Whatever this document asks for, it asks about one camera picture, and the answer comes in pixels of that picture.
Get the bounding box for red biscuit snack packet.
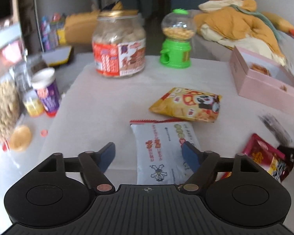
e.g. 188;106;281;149
218;133;294;183

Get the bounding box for bread bun packet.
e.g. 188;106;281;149
250;63;271;76

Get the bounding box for green gumball candy dispenser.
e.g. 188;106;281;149
160;9;196;69

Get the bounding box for large biscuit jar gold lid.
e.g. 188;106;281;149
92;10;146;78

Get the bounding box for glass jar of peanuts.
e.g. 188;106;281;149
0;73;20;145

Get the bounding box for pink cardboard box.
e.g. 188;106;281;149
229;47;294;116

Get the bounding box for white snack bag red edge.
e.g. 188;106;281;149
130;119;200;185

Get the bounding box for grey sofa cover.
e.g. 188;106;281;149
190;10;294;76

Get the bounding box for purple cup noodle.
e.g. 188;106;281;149
31;67;61;117

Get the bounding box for yellow plush cushion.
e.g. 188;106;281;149
64;9;102;46

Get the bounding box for small dark clear packet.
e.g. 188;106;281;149
259;114;292;146

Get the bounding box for yellow panda snack bag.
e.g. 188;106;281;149
149;88;222;123

